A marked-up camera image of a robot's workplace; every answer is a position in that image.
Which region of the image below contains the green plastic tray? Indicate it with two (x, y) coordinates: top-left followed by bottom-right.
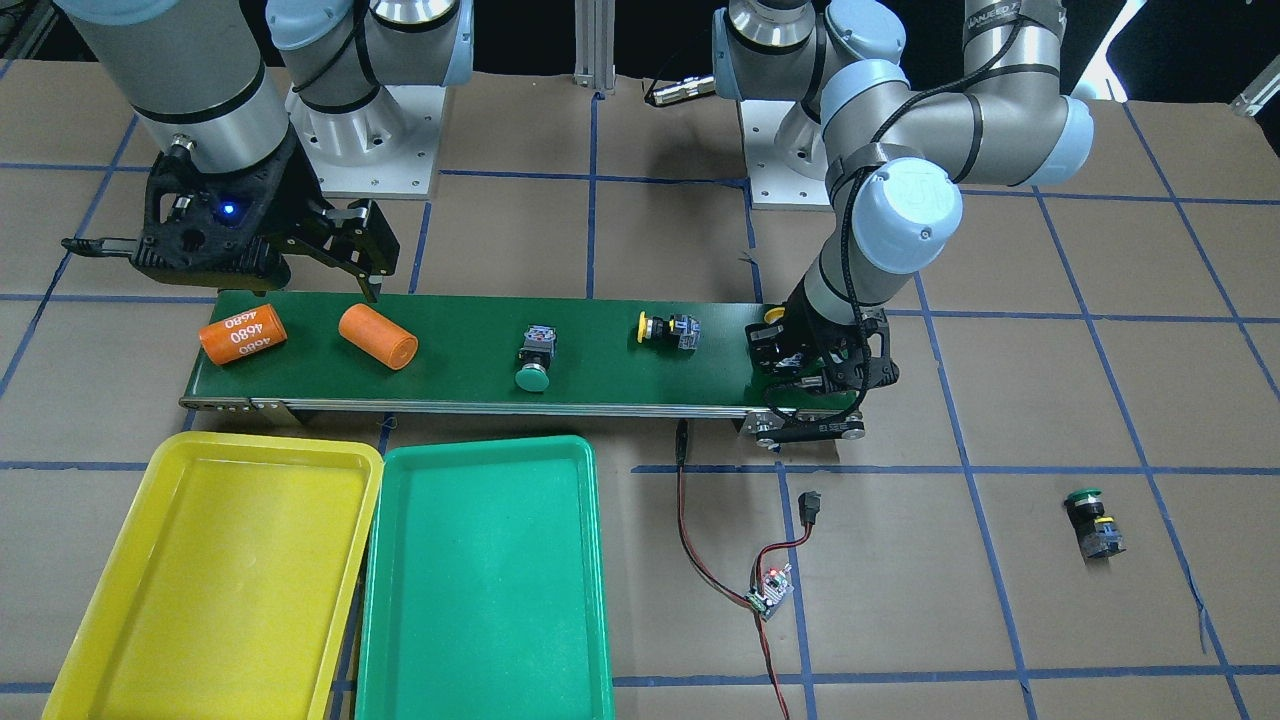
(355, 436), (614, 719)

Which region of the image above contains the plain orange cylinder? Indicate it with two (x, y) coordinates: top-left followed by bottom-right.
(338, 304), (419, 372)

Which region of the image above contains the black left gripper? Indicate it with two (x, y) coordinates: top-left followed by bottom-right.
(758, 295), (899, 395)

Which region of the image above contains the yellow push button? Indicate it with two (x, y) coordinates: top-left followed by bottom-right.
(636, 311), (701, 351)
(744, 306), (805, 375)

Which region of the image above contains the orange cylinder with 4680 print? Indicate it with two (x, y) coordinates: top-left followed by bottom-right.
(198, 304), (288, 366)

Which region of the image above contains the small green circuit board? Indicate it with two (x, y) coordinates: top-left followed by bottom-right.
(745, 562), (795, 623)

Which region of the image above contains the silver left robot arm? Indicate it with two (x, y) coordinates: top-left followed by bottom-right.
(712, 1), (1094, 393)

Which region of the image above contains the green push button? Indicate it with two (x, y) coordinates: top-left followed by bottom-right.
(1062, 487), (1126, 560)
(515, 325), (557, 393)

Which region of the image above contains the black cable connector plug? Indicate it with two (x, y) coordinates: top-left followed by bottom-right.
(797, 489), (822, 528)

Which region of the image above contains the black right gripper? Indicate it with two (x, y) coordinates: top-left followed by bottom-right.
(131, 135), (401, 304)

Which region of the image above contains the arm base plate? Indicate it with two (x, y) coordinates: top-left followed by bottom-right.
(285, 85), (449, 200)
(739, 100), (820, 211)

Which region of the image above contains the yellow plastic tray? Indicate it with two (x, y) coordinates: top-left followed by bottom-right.
(44, 430), (383, 719)

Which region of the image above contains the red black power cable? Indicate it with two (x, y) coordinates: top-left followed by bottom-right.
(676, 420), (813, 720)

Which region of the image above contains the aluminium frame post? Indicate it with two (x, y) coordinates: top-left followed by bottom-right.
(573, 0), (616, 95)

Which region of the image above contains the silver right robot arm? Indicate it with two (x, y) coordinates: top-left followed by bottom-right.
(60, 1), (474, 302)

